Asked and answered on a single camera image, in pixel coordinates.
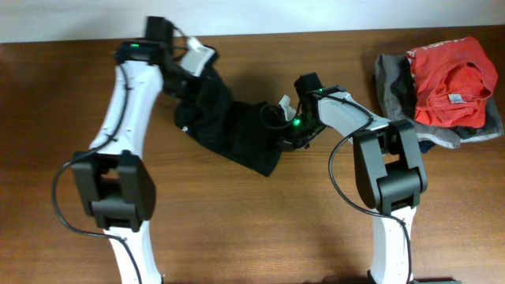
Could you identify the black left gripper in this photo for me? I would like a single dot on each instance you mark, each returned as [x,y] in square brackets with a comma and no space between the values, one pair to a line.
[196,84]

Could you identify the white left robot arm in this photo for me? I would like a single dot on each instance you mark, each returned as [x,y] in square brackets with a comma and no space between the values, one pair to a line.
[114,185]

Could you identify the grey folded garment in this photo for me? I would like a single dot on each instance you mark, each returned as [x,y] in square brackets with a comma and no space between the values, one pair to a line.
[396,95]

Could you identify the black polo shirt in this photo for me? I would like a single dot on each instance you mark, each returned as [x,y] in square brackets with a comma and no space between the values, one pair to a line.
[239,131]

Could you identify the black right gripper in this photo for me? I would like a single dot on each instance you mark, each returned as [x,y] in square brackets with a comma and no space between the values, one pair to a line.
[286,139]

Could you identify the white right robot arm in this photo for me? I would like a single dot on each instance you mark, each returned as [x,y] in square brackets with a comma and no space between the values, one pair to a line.
[389,170]

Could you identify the red folded shirt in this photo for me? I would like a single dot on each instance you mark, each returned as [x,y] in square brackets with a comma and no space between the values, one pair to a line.
[453,82]

